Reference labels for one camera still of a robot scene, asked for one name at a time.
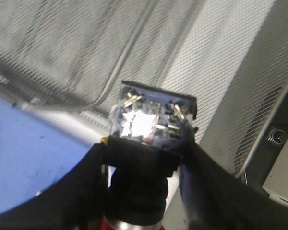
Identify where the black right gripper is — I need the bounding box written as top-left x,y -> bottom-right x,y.
242,92 -> 288,189

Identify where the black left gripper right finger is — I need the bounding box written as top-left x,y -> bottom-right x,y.
179,128 -> 288,230

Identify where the silver mesh tray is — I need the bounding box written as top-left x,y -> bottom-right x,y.
0,0 -> 288,176

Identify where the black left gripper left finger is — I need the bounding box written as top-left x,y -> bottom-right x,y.
0,143 -> 107,230

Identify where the blue plastic tray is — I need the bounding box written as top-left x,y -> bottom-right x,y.
0,97 -> 106,213

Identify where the red emergency stop button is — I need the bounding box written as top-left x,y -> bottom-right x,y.
102,80 -> 197,230

